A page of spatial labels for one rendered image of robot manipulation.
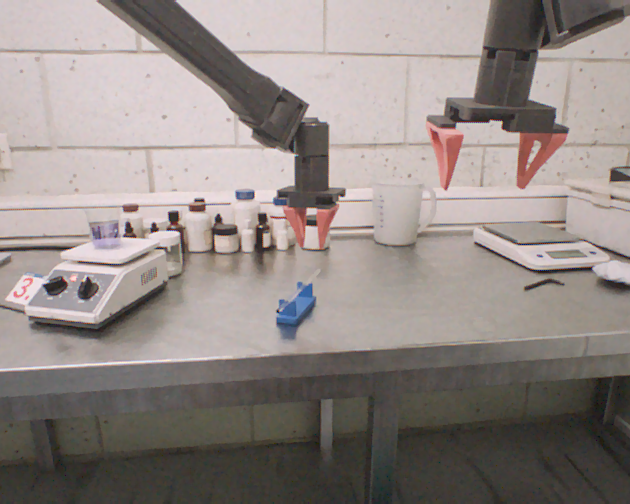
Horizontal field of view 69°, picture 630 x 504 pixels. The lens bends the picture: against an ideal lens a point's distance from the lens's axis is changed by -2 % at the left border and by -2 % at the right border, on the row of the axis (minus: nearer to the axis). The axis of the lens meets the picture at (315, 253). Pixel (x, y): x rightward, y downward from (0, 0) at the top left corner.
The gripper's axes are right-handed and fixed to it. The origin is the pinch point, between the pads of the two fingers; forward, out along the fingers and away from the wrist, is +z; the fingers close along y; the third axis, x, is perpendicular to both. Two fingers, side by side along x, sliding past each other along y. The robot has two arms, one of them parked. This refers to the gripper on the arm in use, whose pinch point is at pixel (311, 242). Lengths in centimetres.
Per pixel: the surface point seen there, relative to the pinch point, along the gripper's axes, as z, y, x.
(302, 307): 8.4, -1.2, 8.1
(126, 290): 5.7, 25.2, 16.6
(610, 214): 0, -56, -49
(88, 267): 2.5, 31.9, 16.9
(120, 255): 0.6, 27.2, 14.8
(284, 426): 71, 23, -42
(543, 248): 6, -41, -33
